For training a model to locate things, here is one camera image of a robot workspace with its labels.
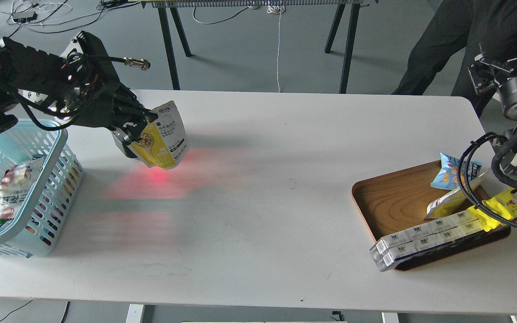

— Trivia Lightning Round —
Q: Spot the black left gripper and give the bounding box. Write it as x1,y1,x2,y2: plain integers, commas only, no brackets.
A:
45,31,158,145

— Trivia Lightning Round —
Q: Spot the yellow white snack pouch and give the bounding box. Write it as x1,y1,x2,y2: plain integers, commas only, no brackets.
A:
129,100,189,170

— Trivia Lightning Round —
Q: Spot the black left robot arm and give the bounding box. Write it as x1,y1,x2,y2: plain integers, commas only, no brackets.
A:
0,31,157,145

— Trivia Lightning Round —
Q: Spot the red white snack bag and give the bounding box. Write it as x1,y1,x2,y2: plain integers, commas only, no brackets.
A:
0,154,47,231

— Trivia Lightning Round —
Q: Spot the light blue plastic basket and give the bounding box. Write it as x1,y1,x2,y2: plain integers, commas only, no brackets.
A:
0,119,83,258

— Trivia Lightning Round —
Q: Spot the blue snack bag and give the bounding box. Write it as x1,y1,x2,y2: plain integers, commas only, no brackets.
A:
429,153,483,191

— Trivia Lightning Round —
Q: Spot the yellow cartoon snack bag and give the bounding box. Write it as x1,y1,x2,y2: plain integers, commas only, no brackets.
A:
467,189,517,232

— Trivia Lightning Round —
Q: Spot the black trestle table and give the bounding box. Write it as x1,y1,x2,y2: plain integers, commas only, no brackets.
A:
143,0,368,94

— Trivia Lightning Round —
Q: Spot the person in black clothes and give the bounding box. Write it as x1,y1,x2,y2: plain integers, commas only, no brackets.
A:
393,0,517,116

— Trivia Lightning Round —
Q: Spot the floor cables and power strip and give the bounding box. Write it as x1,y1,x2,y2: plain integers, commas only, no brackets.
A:
0,0,120,61

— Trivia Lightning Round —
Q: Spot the white hanging cord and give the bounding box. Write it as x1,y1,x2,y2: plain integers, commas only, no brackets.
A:
267,4,286,93

